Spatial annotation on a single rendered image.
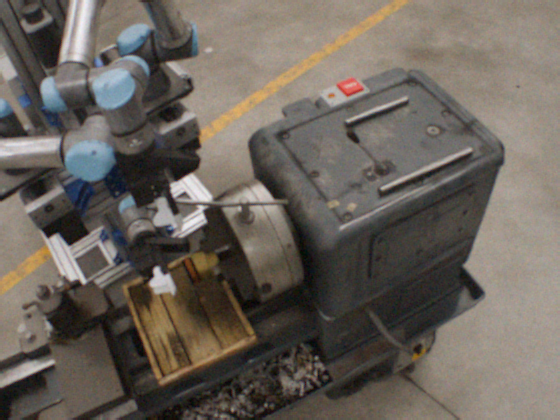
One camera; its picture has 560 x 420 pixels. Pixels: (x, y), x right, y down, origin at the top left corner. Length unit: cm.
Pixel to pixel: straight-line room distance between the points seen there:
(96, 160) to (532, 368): 202
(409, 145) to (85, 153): 82
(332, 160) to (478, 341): 142
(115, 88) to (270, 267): 59
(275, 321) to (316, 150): 51
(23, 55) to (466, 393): 216
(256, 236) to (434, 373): 137
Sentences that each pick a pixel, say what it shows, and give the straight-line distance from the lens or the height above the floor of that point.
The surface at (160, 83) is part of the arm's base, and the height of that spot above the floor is 120.
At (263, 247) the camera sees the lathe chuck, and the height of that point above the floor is 120.
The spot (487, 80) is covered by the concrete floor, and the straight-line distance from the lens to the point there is 376.
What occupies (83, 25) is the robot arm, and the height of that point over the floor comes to 169.
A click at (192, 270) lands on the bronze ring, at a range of 138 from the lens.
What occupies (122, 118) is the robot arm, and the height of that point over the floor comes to 165.
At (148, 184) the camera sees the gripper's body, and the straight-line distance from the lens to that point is 106.
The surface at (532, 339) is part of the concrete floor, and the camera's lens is 261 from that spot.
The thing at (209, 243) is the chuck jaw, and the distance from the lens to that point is 138.
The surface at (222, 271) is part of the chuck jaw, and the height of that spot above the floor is 110.
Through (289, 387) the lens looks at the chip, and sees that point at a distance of 173.
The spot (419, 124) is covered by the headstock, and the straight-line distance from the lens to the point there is 147.
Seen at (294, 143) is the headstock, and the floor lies 126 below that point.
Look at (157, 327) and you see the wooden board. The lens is 159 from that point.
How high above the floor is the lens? 225
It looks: 52 degrees down
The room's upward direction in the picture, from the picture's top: 10 degrees counter-clockwise
